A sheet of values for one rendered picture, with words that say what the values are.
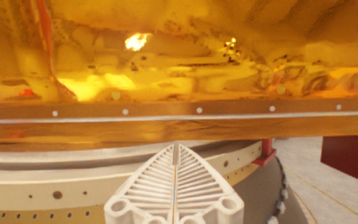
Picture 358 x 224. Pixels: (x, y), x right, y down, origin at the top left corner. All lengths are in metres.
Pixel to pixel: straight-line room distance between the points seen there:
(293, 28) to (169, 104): 0.26
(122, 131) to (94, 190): 0.11
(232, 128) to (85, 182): 0.28
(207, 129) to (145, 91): 0.15
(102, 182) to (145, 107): 0.15
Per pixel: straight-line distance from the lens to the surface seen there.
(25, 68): 0.39
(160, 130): 0.29
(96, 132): 0.34
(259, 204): 0.51
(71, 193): 0.30
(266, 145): 0.46
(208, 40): 0.27
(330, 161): 0.69
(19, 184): 0.33
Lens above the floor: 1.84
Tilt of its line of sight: 6 degrees down
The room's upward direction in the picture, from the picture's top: 1 degrees counter-clockwise
